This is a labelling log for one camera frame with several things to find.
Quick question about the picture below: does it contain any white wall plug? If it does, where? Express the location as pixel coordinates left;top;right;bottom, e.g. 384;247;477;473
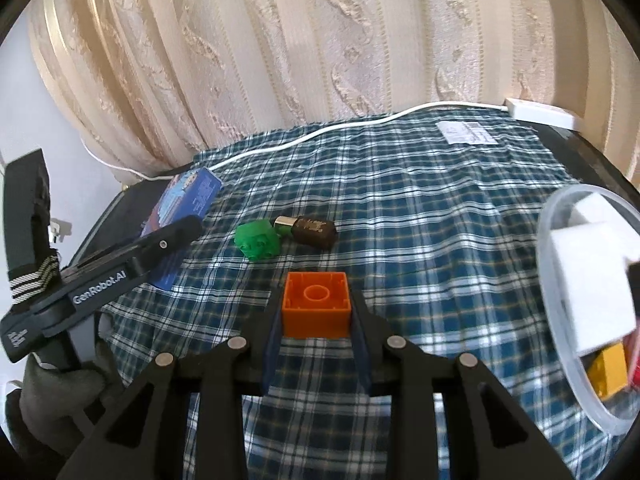
48;218;73;244

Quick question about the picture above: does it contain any orange toy brick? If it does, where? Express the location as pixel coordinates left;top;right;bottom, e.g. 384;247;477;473
281;272;352;339

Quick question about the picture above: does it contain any black wrist strap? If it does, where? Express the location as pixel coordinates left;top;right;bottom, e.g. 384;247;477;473
2;148;61;306

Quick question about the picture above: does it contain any red card box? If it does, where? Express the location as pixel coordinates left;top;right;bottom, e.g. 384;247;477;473
624;327;639;388

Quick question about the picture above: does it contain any clear plastic bowl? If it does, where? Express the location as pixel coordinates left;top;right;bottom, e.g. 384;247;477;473
536;184;639;436

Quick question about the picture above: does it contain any beige patterned curtain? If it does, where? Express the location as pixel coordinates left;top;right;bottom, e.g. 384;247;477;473
29;0;639;181

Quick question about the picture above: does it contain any white power strip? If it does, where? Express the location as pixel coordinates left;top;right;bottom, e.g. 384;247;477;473
504;98;584;132

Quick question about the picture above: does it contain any gloved left hand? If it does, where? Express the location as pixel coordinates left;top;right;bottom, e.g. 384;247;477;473
6;339;124;460

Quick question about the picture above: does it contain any white power cable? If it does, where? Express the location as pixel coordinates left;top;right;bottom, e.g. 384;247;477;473
79;101;507;181

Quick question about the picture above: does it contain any plaid blue tablecloth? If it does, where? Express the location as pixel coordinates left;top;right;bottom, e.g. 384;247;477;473
106;108;620;479

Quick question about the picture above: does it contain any white paper label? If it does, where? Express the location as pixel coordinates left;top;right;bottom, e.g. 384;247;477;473
436;122;498;145

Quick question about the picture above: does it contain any white foam block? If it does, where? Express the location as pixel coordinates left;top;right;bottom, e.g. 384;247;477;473
550;193;639;356

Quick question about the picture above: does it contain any green toy brick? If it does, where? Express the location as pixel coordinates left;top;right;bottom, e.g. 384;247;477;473
234;219;281;261

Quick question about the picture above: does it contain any blue card box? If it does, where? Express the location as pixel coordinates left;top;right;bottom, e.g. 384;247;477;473
140;169;222;290

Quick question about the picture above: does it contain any brown small bottle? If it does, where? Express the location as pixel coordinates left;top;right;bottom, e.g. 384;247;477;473
273;216;337;250

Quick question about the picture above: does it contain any yellow toy brick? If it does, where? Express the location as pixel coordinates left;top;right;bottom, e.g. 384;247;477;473
587;341;628;401

